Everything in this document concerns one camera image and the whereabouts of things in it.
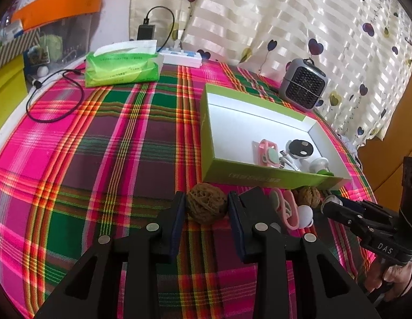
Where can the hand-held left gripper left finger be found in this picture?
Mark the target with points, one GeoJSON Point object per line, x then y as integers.
{"type": "Point", "coordinates": [177, 229]}

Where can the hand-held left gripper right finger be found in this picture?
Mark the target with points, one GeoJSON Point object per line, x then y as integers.
{"type": "Point", "coordinates": [237, 236]}

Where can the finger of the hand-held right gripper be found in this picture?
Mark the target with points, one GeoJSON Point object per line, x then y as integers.
{"type": "Point", "coordinates": [342, 215]}
{"type": "Point", "coordinates": [349, 203]}

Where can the grey round device with pin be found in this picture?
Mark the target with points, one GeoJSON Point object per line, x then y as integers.
{"type": "Point", "coordinates": [304, 216]}

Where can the brown walnut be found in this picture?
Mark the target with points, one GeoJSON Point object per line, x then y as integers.
{"type": "Point", "coordinates": [307, 195]}
{"type": "Point", "coordinates": [206, 202]}

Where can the green and white knob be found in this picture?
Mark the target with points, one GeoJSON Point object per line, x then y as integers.
{"type": "Point", "coordinates": [317, 165]}

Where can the pink plastic clip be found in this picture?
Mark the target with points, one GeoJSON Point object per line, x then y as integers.
{"type": "Point", "coordinates": [272, 154]}
{"type": "Point", "coordinates": [289, 219]}

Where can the black and white oval device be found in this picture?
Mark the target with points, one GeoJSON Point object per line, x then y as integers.
{"type": "Point", "coordinates": [299, 147]}

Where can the green and white cardboard box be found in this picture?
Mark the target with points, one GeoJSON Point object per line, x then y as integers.
{"type": "Point", "coordinates": [239, 129]}

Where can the person's right hand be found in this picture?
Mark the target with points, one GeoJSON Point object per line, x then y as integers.
{"type": "Point", "coordinates": [397, 280]}

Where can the wooden cabinet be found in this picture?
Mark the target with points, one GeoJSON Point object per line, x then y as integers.
{"type": "Point", "coordinates": [385, 166]}

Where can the plaid tablecloth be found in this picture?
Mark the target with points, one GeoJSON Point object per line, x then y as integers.
{"type": "Point", "coordinates": [109, 159]}

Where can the grey desk fan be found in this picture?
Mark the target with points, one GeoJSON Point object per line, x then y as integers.
{"type": "Point", "coordinates": [304, 84]}

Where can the green tissue pack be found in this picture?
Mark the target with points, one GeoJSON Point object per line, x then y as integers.
{"type": "Point", "coordinates": [122, 69]}

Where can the white power strip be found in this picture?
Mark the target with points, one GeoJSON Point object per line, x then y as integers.
{"type": "Point", "coordinates": [182, 60]}

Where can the white power plug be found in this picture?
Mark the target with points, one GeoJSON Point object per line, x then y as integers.
{"type": "Point", "coordinates": [177, 46]}

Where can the black charger adapter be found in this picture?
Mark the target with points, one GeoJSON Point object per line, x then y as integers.
{"type": "Point", "coordinates": [145, 33]}

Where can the heart print curtain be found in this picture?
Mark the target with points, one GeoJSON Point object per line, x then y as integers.
{"type": "Point", "coordinates": [259, 16]}

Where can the transparent plastic container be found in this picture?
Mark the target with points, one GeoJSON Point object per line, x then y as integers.
{"type": "Point", "coordinates": [69, 40]}

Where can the small blue box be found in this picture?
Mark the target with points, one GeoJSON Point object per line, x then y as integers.
{"type": "Point", "coordinates": [36, 56]}

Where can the yellow cardboard box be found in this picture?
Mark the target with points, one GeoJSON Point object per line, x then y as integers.
{"type": "Point", "coordinates": [8, 83]}

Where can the striped cardboard box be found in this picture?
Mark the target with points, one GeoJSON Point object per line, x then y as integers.
{"type": "Point", "coordinates": [13, 46]}

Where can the orange container lid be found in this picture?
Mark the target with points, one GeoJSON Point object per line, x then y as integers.
{"type": "Point", "coordinates": [56, 5]}

